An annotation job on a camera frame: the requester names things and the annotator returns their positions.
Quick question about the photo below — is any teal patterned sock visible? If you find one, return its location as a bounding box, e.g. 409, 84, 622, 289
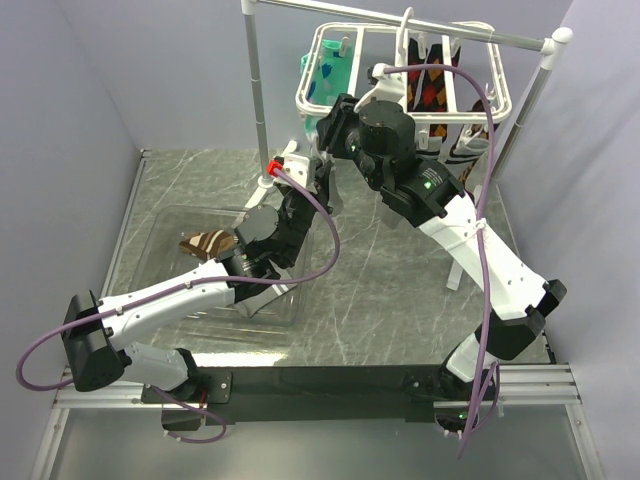
314, 40, 353, 106
301, 54, 331, 142

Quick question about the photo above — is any white clip sock hanger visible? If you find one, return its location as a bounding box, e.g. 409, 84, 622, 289
295, 8, 513, 123

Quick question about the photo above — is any brown argyle hanging sock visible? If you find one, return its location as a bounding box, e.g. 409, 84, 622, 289
456, 124, 489, 184

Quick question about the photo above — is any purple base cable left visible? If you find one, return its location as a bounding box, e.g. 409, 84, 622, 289
149, 389, 227, 444

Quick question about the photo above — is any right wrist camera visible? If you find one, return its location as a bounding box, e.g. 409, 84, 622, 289
362, 63, 407, 105

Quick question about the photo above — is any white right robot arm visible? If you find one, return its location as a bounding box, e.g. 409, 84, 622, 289
316, 94, 567, 399

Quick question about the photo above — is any red yellow argyle sock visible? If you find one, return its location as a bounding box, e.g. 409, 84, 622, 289
407, 38, 428, 111

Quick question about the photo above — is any grey striped hanging sock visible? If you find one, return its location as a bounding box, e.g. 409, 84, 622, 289
416, 124, 447, 160

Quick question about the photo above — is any aluminium frame rail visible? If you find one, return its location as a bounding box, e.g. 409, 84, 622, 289
29, 148, 201, 476

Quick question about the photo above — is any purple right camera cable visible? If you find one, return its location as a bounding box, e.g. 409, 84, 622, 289
387, 63, 501, 460

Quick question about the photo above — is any brown argyle sock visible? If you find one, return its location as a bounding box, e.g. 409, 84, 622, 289
179, 230, 235, 262
456, 124, 489, 184

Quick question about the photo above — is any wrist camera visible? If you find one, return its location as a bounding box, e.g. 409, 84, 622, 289
362, 63, 407, 105
266, 153, 311, 187

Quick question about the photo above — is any silver white drying rack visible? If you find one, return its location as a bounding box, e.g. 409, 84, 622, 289
240, 1, 573, 180

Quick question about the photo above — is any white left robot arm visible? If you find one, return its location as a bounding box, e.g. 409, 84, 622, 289
60, 157, 332, 402

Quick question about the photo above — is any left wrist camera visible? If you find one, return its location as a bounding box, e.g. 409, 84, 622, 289
266, 153, 311, 187

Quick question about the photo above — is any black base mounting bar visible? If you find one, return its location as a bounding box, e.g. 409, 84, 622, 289
139, 363, 476, 427

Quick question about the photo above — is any clear plastic bin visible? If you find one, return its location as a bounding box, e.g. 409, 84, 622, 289
130, 205, 306, 329

